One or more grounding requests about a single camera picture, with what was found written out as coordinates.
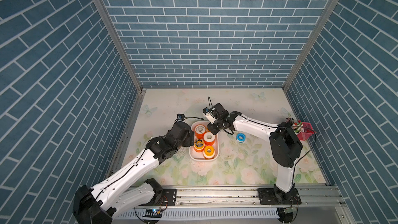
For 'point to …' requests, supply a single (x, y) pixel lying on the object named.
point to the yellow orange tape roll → (209, 152)
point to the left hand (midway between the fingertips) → (190, 134)
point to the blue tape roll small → (240, 137)
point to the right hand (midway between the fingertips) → (211, 126)
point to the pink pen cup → (290, 120)
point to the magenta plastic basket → (308, 131)
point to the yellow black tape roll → (199, 145)
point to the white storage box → (194, 124)
